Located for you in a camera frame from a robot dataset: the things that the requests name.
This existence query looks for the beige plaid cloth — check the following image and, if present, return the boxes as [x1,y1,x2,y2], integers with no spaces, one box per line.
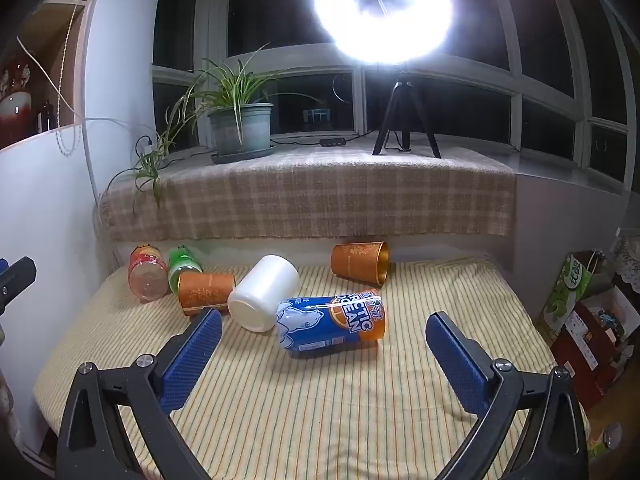
[98,144,517,244]

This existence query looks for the dark plant saucer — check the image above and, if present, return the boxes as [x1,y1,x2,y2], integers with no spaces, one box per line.
[210,144,277,165]

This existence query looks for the white bead cord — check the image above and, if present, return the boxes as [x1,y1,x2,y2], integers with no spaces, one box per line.
[56,0,97,157]

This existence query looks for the potted spider plant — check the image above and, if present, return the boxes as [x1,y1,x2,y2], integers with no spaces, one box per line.
[102,45,322,211]

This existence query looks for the wooden shelf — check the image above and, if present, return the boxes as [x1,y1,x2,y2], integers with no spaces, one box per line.
[0,0,112,152]

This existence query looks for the white lace cloth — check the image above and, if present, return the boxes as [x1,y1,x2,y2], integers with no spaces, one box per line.
[611,229,640,292]

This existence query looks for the green paper bag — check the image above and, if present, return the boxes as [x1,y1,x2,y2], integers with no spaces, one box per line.
[542,251,602,342]

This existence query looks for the ring light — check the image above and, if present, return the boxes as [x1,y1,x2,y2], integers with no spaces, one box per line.
[312,0,454,67]

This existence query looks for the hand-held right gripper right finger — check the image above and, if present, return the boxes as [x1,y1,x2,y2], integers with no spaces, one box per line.
[425,311,591,480]

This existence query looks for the red and white vase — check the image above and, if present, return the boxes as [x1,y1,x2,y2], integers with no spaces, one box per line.
[0,59,35,149]

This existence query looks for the white cup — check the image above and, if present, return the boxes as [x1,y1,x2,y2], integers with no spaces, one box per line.
[227,254,301,334]

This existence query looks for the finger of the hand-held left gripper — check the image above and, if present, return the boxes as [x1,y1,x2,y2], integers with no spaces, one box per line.
[0,256,37,321]

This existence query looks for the yellow striped sheet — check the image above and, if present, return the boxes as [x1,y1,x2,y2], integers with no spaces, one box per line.
[32,254,592,480]

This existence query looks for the black tripod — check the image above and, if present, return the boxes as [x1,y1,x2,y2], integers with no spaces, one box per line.
[371,71,443,160]

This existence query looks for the red cardboard box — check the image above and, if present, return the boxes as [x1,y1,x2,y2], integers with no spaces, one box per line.
[549,287,640,412]

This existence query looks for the green plastic bottle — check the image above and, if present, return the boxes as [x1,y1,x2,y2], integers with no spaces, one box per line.
[166,243,204,295]

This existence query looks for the green bottle with cap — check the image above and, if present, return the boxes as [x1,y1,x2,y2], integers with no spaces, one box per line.
[586,422,624,462]

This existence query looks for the blue and orange printed can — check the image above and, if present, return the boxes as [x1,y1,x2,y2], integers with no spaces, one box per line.
[275,287,387,359]

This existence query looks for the red label plastic bottle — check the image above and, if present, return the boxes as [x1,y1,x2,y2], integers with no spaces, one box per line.
[127,243,170,304]

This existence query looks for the orange patterned cup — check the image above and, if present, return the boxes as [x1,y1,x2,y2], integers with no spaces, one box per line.
[330,240,391,289]
[177,271,237,317]

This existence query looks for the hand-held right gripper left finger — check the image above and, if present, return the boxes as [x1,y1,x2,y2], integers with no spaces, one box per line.
[55,307,224,480]

